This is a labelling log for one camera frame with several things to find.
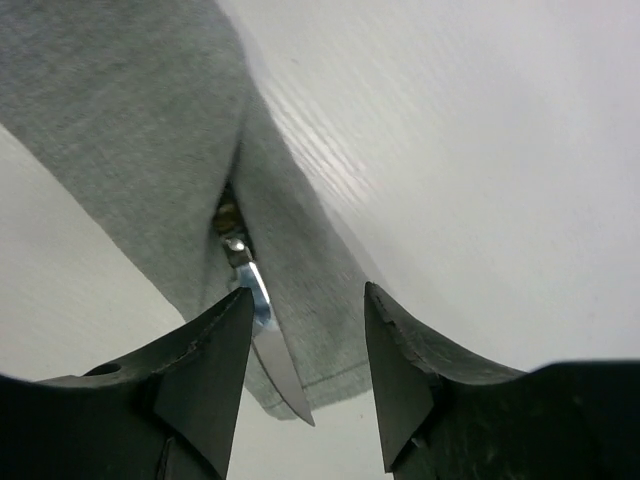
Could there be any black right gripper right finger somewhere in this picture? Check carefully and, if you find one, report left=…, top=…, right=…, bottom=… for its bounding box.
left=364, top=283, right=639, bottom=479

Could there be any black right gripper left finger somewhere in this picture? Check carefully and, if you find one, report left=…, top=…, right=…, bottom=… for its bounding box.
left=1, top=289, right=253, bottom=479

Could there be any black handled knife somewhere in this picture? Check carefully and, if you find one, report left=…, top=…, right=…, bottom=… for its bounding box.
left=212, top=183, right=315, bottom=426

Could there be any grey cloth napkin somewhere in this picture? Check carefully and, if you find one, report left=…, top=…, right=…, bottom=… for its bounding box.
left=1, top=1, right=371, bottom=409

